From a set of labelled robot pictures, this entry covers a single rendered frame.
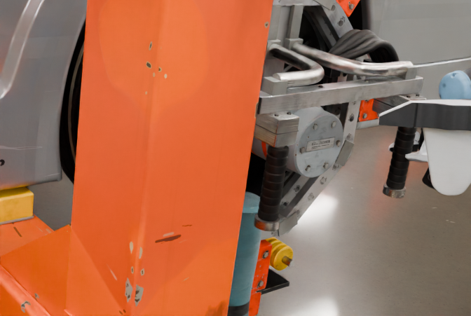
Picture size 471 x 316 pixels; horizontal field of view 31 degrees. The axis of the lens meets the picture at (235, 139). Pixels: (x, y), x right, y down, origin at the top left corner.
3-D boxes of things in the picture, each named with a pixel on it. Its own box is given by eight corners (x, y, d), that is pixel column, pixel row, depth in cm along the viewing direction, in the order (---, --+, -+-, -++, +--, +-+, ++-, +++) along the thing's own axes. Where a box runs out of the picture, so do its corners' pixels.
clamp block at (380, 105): (387, 108, 170) (392, 83, 168) (422, 122, 163) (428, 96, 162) (370, 110, 166) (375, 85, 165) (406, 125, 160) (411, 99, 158)
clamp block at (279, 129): (261, 127, 148) (265, 98, 146) (296, 144, 142) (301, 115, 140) (238, 130, 145) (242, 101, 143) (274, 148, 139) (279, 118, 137)
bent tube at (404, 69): (342, 52, 176) (351, 2, 172) (415, 79, 162) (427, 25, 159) (280, 57, 165) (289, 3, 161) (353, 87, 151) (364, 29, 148)
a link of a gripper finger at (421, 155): (409, 132, 161) (432, 125, 168) (403, 162, 163) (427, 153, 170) (423, 138, 159) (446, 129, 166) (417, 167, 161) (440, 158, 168)
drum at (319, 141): (268, 139, 179) (277, 75, 175) (340, 176, 164) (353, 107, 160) (216, 147, 170) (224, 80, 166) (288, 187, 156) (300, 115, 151)
